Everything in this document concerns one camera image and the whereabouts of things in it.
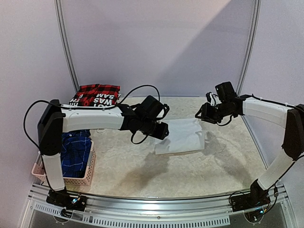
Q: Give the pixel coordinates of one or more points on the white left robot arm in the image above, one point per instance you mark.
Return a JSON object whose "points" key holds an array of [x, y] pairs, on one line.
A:
{"points": [[57, 119]]}

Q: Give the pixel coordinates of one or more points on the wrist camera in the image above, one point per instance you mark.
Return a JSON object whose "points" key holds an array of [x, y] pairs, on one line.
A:
{"points": [[166, 109], [225, 93]]}

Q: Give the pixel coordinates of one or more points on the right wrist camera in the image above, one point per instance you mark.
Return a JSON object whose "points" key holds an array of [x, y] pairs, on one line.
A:
{"points": [[225, 93]]}

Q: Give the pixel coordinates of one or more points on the aluminium front rail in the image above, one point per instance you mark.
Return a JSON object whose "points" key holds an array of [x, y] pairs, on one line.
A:
{"points": [[203, 212]]}

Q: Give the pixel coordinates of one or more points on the white garment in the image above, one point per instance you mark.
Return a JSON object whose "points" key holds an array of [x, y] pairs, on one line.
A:
{"points": [[185, 135]]}

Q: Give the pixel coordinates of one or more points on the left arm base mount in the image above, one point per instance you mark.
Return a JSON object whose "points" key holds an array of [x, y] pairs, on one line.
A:
{"points": [[67, 202]]}

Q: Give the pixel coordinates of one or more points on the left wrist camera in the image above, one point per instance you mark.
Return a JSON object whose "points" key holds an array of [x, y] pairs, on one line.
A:
{"points": [[166, 109]]}

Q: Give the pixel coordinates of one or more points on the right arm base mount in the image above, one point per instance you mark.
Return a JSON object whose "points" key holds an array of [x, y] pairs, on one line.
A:
{"points": [[247, 203]]}

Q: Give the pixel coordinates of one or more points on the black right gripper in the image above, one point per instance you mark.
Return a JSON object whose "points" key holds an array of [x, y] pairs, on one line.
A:
{"points": [[203, 114]]}

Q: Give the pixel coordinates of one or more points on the pink plastic laundry basket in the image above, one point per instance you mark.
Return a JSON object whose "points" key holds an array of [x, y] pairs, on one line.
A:
{"points": [[78, 178]]}

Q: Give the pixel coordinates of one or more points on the aluminium frame post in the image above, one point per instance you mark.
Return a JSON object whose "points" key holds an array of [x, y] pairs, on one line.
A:
{"points": [[65, 43], [250, 44]]}

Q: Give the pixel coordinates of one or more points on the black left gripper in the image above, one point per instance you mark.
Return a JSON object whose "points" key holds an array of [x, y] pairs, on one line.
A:
{"points": [[162, 133]]}

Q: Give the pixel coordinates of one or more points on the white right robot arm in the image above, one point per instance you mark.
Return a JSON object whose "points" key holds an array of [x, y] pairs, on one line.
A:
{"points": [[278, 130]]}

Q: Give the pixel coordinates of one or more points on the left aluminium frame post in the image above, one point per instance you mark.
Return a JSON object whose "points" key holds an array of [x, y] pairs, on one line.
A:
{"points": [[65, 43]]}

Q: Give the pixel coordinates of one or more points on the red black plaid shirt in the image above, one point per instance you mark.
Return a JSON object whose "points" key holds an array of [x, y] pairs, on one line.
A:
{"points": [[96, 95]]}

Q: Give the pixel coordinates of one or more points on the right aluminium frame post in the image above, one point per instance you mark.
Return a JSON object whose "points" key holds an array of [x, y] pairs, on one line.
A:
{"points": [[250, 44]]}

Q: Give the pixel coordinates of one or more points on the navy blue garment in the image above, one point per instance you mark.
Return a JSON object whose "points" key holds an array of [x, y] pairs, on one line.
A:
{"points": [[75, 150]]}

